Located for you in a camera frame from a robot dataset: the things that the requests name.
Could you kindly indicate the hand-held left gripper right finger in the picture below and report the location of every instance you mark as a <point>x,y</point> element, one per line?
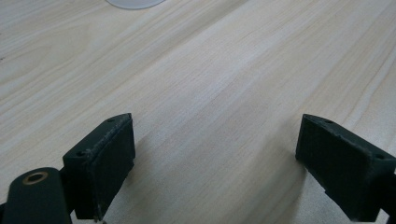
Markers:
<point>342,168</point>

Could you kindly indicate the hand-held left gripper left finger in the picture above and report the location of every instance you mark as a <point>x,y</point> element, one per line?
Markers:
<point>99,165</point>

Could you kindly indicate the white round plate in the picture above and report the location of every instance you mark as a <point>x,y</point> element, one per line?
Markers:
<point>134,3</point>

